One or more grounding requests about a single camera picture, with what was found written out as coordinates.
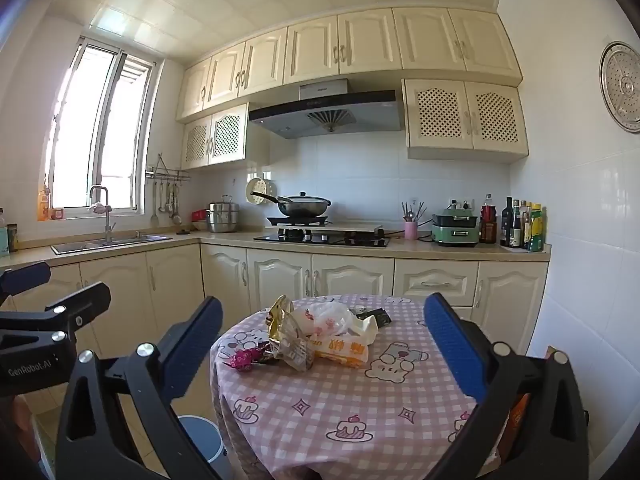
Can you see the pink utensil cup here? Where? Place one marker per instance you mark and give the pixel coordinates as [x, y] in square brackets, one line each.
[412, 211]

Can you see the white plastic bag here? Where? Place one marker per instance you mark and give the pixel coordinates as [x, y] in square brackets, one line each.
[330, 320]

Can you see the dark jar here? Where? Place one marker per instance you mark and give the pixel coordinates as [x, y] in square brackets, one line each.
[12, 239]

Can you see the gold foil wrapper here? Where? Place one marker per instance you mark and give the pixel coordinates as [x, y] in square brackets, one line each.
[280, 320]

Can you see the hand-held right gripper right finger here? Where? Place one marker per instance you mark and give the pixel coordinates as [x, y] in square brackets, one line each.
[452, 350]

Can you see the wall socket with plug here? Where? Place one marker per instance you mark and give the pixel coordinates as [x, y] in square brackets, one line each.
[462, 205]

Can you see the cream lower kitchen cabinet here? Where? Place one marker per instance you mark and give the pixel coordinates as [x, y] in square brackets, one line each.
[350, 272]

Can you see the cream upper wall cabinet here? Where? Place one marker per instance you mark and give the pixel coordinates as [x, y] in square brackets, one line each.
[365, 40]

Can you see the black gas hob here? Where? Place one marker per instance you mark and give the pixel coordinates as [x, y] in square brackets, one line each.
[320, 241]

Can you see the red container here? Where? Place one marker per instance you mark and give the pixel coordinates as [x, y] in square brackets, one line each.
[200, 216]

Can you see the row of condiment bottles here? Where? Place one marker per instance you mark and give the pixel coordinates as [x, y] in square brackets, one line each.
[510, 227]

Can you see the hanging metal spatula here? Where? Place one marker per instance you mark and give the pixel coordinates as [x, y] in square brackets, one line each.
[154, 219]

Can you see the small jar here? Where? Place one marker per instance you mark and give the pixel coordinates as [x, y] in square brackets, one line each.
[57, 214]

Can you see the beige board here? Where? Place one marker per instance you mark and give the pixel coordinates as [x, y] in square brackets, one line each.
[355, 229]

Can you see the pink checked tablecloth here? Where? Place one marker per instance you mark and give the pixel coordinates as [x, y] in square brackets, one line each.
[350, 410]

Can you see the steel steamer pot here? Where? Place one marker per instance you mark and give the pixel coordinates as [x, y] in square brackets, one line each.
[223, 217]

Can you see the round metal steamer tray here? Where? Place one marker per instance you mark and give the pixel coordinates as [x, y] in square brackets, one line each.
[622, 87]

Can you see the steel sink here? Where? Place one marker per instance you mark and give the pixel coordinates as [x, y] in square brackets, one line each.
[100, 246]

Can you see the metal utensil rail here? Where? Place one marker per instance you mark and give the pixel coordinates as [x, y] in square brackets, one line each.
[167, 174]

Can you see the blue trash bin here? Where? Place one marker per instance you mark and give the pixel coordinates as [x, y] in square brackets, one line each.
[205, 440]

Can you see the black portable stove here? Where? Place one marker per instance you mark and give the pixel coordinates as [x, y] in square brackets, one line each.
[297, 220]

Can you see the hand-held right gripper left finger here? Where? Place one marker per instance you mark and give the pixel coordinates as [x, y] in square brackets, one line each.
[192, 345]

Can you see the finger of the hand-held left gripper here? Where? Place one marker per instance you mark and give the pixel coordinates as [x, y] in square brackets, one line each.
[90, 302]
[25, 277]

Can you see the sliding window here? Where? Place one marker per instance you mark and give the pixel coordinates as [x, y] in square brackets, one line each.
[95, 125]

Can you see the small lattice door cabinet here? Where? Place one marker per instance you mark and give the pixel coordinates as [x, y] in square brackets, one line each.
[220, 135]

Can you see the black wrapper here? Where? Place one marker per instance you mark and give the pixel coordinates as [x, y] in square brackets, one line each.
[377, 316]

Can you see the wok with lid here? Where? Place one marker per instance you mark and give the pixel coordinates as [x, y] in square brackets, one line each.
[305, 206]

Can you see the green electric cooker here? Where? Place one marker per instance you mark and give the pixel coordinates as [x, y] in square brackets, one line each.
[455, 234]

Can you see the orange brown bag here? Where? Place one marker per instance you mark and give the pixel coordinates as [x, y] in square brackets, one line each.
[520, 425]

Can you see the teal box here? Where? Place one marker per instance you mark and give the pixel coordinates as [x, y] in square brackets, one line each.
[3, 240]

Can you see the large lattice door cabinet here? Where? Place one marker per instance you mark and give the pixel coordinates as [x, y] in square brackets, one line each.
[465, 115]

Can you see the grey range hood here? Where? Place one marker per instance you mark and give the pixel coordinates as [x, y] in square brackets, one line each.
[350, 110]

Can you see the yellow snack packet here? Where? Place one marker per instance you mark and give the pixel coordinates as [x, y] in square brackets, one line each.
[340, 350]

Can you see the hanging slotted spoon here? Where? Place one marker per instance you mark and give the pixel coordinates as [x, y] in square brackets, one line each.
[176, 217]

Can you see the metal faucet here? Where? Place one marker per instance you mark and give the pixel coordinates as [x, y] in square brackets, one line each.
[107, 225]

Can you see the orange bottle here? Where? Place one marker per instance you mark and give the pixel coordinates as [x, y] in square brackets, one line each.
[44, 207]

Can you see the pink candy wrapper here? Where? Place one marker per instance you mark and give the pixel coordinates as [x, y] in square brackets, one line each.
[245, 360]

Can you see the pink utensil holder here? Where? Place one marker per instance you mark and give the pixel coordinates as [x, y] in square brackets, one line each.
[411, 231]

